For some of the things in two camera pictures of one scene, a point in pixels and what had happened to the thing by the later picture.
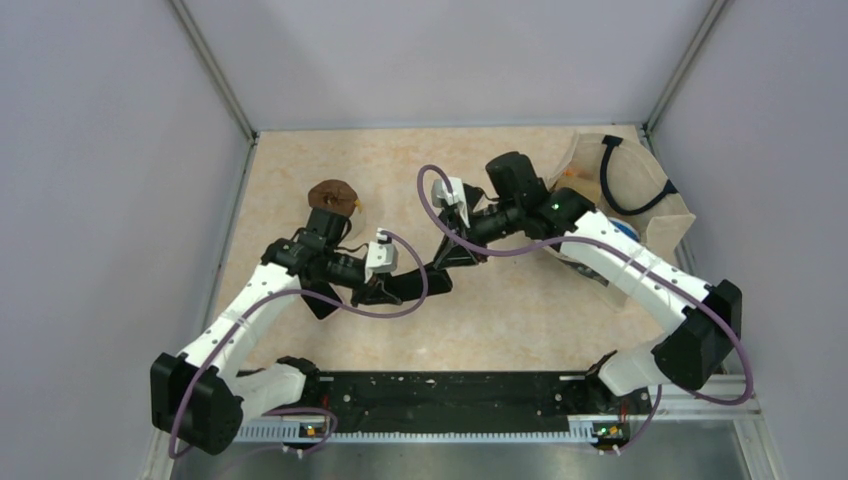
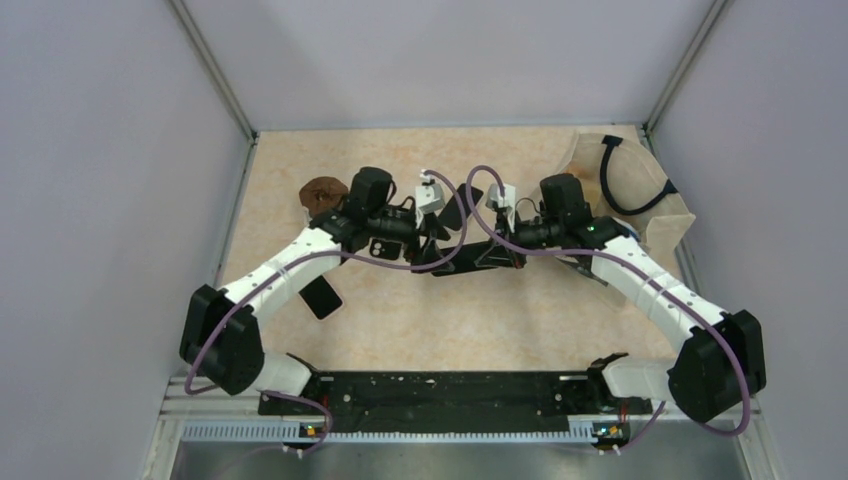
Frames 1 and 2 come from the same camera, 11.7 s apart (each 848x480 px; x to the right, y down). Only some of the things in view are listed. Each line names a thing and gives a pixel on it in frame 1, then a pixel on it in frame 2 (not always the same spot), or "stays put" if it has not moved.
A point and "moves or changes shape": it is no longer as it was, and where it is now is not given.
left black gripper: (374, 292) → (428, 254)
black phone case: (410, 285) moves or changes shape
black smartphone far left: (319, 307) stays put
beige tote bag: (621, 177) stays put
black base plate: (468, 398) stays put
